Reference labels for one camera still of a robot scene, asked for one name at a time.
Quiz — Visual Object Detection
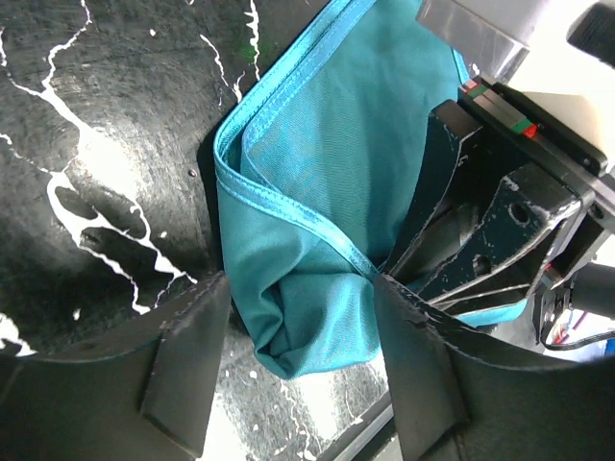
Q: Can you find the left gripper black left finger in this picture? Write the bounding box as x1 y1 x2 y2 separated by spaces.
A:
1 273 231 460

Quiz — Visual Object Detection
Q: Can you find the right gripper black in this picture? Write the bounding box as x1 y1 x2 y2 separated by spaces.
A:
386 77 614 307

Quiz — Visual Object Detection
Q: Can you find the teal cloth napkin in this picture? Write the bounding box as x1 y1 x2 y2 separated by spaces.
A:
212 0 528 380

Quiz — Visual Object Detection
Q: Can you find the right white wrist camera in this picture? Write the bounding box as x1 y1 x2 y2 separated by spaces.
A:
416 1 614 165

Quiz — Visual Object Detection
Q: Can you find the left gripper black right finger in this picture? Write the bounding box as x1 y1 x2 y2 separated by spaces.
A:
374 276 614 460

